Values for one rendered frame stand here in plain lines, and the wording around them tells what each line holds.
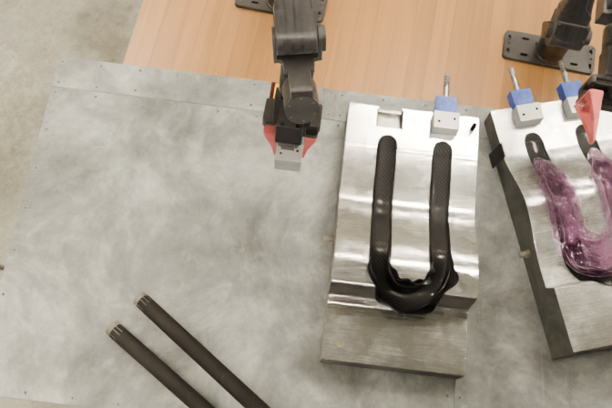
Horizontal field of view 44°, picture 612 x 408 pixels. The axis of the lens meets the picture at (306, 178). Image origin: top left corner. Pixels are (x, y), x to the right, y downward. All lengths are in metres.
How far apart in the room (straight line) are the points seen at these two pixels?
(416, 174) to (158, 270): 0.53
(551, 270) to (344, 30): 0.67
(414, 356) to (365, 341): 0.09
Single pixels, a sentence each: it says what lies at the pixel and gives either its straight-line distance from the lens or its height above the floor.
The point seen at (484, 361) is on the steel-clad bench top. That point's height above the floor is 0.80.
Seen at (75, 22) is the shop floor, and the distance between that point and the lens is 2.71.
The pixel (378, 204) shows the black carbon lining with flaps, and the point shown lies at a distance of 1.44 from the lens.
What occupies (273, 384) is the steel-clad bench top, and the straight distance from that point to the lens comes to 1.44.
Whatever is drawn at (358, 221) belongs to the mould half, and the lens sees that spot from 1.40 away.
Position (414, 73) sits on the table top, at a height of 0.80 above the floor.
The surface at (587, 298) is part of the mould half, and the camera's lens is 1.46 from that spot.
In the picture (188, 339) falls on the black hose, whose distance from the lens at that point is 1.40.
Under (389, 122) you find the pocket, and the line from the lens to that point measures 1.52.
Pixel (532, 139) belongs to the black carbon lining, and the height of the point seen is 0.85.
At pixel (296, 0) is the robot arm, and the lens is 1.22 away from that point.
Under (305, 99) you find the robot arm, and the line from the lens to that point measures 1.19.
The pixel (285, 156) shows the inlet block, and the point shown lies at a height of 0.96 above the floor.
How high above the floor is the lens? 2.23
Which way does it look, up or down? 70 degrees down
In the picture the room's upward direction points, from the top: 5 degrees clockwise
